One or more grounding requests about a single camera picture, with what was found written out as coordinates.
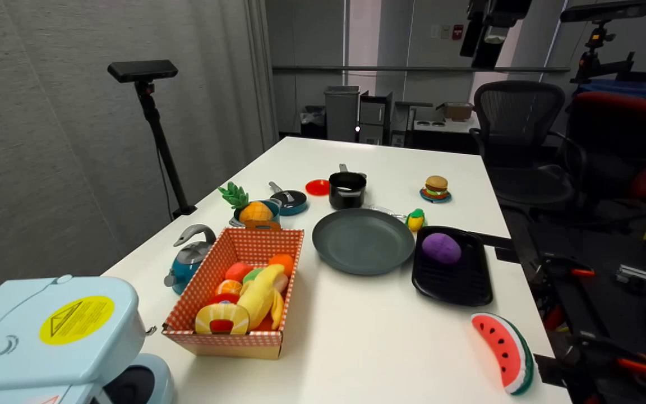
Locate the black plastic tray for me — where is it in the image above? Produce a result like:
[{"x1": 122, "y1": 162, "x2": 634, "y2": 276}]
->
[{"x1": 412, "y1": 225, "x2": 497, "y2": 310}]

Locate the dark green round plate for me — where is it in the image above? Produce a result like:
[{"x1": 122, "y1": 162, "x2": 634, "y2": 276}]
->
[{"x1": 309, "y1": 206, "x2": 417, "y2": 278}]

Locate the teal kettle with grey handle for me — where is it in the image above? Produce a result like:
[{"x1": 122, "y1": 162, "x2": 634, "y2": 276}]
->
[{"x1": 161, "y1": 223, "x2": 220, "y2": 296}]

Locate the red office chair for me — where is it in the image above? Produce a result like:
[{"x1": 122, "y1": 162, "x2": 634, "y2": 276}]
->
[{"x1": 566, "y1": 89, "x2": 646, "y2": 211}]

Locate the yellow plush banana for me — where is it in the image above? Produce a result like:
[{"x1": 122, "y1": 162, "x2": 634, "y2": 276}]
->
[{"x1": 237, "y1": 263, "x2": 289, "y2": 333}]

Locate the small yellow green toy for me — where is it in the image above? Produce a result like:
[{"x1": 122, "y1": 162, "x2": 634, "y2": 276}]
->
[{"x1": 404, "y1": 206, "x2": 429, "y2": 235}]

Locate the black camera on pole stand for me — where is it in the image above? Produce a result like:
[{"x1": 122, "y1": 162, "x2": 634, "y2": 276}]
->
[{"x1": 105, "y1": 59, "x2": 198, "y2": 220}]

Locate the red plush tomato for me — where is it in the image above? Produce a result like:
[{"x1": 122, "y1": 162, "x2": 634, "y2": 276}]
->
[{"x1": 223, "y1": 260, "x2": 257, "y2": 283}]

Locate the yellow ring fruit slice toy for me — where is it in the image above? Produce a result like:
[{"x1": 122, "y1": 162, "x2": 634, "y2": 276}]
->
[{"x1": 193, "y1": 301, "x2": 253, "y2": 336}]

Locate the black clamp with orange handle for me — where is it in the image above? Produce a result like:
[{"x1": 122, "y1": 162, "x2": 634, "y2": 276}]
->
[
  {"x1": 534, "y1": 253, "x2": 599, "y2": 287},
  {"x1": 538, "y1": 334, "x2": 646, "y2": 386}
]

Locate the light blue toy toaster oven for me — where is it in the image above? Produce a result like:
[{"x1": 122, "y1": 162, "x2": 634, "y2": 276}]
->
[{"x1": 0, "y1": 274, "x2": 179, "y2": 404}]

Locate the black cooking pot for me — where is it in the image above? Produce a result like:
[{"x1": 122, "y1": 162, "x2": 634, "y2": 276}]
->
[{"x1": 329, "y1": 162, "x2": 369, "y2": 211}]

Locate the red checkered cardboard box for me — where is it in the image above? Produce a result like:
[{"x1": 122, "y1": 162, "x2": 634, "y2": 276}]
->
[{"x1": 160, "y1": 227, "x2": 306, "y2": 361}]

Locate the black mesh office chair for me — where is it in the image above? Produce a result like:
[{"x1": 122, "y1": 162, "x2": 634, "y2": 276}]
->
[{"x1": 474, "y1": 79, "x2": 589, "y2": 214}]

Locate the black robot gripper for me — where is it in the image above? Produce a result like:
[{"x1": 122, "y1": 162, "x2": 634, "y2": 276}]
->
[{"x1": 461, "y1": 0, "x2": 534, "y2": 71}]

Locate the toy hamburger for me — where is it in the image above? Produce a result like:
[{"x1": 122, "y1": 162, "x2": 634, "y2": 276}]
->
[{"x1": 417, "y1": 173, "x2": 453, "y2": 206}]

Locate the grey storage cabinet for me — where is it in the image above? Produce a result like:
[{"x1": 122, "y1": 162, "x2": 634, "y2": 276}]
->
[{"x1": 323, "y1": 82, "x2": 361, "y2": 144}]

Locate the orange plush fruit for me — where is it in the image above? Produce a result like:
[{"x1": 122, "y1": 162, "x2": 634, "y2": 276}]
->
[{"x1": 267, "y1": 251, "x2": 297, "y2": 274}]

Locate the plush watermelon slice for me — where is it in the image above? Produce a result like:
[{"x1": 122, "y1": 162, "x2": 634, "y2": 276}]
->
[{"x1": 470, "y1": 311, "x2": 538, "y2": 398}]

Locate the purple plush eggplant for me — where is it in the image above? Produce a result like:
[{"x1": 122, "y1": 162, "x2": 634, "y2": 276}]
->
[{"x1": 419, "y1": 232, "x2": 464, "y2": 270}]

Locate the orange slice toy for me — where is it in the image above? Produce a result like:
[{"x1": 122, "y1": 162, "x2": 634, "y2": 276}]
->
[{"x1": 213, "y1": 278, "x2": 244, "y2": 303}]

